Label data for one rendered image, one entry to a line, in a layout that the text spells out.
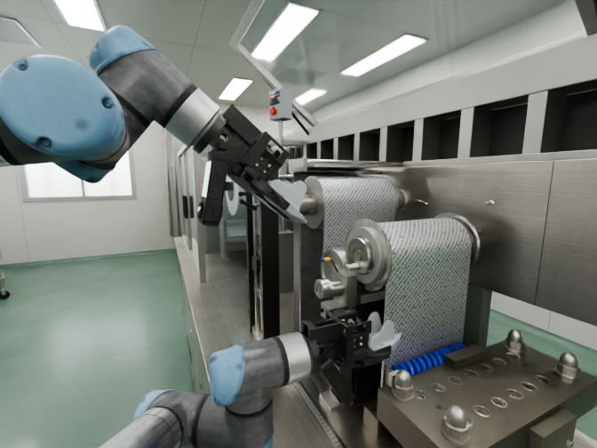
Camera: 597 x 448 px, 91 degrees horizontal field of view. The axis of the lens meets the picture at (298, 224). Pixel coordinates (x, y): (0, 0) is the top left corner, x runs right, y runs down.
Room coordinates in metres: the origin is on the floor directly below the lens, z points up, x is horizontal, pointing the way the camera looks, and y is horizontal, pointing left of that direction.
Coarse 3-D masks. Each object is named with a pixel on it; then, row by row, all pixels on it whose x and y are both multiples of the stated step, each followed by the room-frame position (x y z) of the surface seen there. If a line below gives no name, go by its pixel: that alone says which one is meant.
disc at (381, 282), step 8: (360, 224) 0.60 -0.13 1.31; (368, 224) 0.58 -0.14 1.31; (376, 224) 0.56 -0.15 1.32; (376, 232) 0.56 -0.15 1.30; (384, 232) 0.54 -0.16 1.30; (384, 240) 0.54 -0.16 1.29; (384, 248) 0.54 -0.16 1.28; (392, 264) 0.52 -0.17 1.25; (384, 272) 0.53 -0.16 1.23; (384, 280) 0.53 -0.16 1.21; (368, 288) 0.57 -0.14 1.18; (376, 288) 0.55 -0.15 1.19
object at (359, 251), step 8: (352, 240) 0.59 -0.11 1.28; (360, 240) 0.57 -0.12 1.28; (352, 248) 0.59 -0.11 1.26; (360, 248) 0.57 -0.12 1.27; (368, 248) 0.55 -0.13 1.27; (352, 256) 0.59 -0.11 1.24; (360, 256) 0.57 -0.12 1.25; (368, 256) 0.55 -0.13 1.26; (360, 264) 0.57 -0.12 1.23; (368, 264) 0.55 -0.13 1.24; (360, 272) 0.57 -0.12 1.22; (368, 272) 0.56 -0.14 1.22
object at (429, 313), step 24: (408, 288) 0.55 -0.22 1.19; (432, 288) 0.58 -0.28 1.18; (456, 288) 0.61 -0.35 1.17; (408, 312) 0.55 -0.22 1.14; (432, 312) 0.58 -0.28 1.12; (456, 312) 0.62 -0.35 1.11; (408, 336) 0.56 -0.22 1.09; (432, 336) 0.59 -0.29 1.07; (456, 336) 0.62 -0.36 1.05; (384, 360) 0.53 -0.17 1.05; (408, 360) 0.56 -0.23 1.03
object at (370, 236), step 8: (352, 232) 0.61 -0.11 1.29; (360, 232) 0.59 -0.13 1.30; (368, 232) 0.56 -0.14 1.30; (368, 240) 0.56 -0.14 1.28; (376, 240) 0.54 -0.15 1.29; (376, 248) 0.54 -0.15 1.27; (376, 256) 0.54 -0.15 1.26; (384, 256) 0.53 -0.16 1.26; (376, 264) 0.54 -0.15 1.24; (384, 264) 0.53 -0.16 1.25; (352, 272) 0.61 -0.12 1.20; (376, 272) 0.54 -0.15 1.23; (360, 280) 0.58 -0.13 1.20; (368, 280) 0.56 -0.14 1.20; (376, 280) 0.55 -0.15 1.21
